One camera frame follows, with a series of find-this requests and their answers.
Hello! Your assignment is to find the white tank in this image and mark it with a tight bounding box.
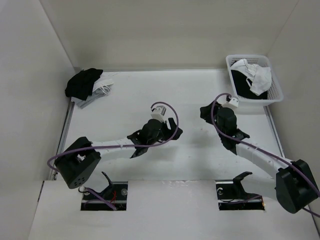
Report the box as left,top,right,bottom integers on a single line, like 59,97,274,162
92,79,114,95
230,58,272,96

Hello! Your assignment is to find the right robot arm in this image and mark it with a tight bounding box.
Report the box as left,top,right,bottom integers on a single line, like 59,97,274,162
200,93,320,214

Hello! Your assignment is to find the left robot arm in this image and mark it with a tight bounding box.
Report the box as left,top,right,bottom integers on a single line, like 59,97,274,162
54,117,183,200

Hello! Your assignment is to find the black tank top in basket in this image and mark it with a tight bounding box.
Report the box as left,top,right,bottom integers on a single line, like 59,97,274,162
231,70,268,100

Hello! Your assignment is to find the folded white tank top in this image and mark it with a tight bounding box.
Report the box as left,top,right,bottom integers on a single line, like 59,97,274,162
92,79,114,95

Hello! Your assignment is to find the folded grey tank top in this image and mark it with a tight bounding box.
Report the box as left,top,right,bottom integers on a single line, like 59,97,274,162
71,89,106,109

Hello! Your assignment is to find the folded black tank top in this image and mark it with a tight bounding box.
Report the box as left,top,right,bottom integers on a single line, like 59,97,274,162
65,68,103,101

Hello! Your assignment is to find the white plastic basket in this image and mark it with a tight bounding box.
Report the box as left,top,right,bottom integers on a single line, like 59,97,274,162
225,54,284,107

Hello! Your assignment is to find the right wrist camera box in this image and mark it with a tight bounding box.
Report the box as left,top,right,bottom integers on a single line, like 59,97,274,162
225,97,239,110

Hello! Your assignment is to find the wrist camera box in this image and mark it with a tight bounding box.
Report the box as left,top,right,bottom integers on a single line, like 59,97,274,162
151,105,167,122
225,97,239,110

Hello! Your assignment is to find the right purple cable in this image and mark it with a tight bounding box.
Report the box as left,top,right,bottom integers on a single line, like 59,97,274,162
211,93,320,218

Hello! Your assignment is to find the purple cable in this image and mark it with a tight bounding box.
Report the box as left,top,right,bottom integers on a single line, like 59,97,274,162
211,93,320,218
46,101,180,210

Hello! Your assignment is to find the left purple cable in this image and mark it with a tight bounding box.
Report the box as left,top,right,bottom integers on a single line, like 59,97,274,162
46,101,180,210

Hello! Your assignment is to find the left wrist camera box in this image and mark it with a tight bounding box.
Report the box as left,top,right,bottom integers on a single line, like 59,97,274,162
151,105,167,122

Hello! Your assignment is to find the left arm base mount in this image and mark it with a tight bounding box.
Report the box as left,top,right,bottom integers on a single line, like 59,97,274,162
78,182,129,212

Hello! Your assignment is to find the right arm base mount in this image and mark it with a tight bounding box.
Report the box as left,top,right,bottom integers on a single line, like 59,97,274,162
215,180,265,211

